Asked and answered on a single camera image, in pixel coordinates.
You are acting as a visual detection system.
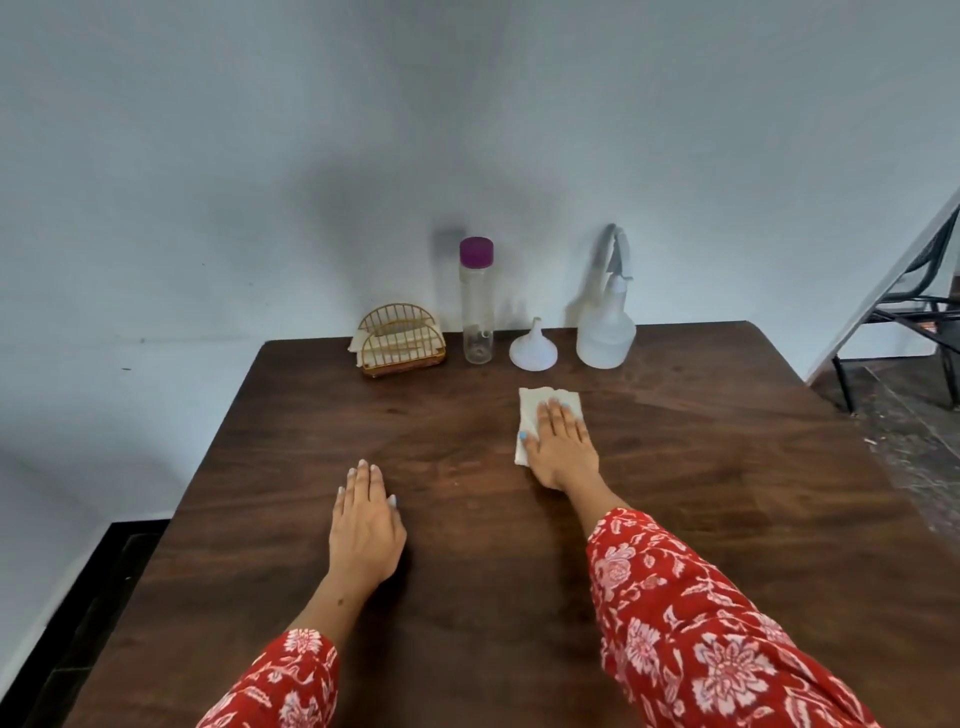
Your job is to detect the person's left hand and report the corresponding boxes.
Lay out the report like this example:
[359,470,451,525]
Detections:
[328,459,408,598]

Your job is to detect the person's right hand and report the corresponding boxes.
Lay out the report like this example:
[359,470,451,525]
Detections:
[520,398,601,493]

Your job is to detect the white paper tissue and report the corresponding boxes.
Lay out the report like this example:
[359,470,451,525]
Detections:
[514,386,584,468]

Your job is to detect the person's left forearm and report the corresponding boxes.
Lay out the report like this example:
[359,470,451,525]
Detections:
[196,576,378,728]

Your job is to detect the person's right forearm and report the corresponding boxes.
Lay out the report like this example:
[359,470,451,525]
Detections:
[561,478,883,728]

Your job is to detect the white plastic funnel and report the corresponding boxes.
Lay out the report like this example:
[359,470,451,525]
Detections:
[509,317,559,372]

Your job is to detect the translucent white spray bottle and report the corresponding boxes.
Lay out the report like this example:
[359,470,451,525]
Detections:
[576,223,638,370]

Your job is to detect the clear bottle with purple cap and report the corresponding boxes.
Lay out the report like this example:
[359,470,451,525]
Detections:
[459,237,496,366]

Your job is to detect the white napkins in holder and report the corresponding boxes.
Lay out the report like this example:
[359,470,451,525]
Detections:
[347,328,444,369]

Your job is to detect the black metal chair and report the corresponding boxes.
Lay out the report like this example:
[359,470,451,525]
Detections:
[831,206,960,415]

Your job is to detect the gold wire napkin holder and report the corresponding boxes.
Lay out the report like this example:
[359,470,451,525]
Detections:
[356,303,447,378]

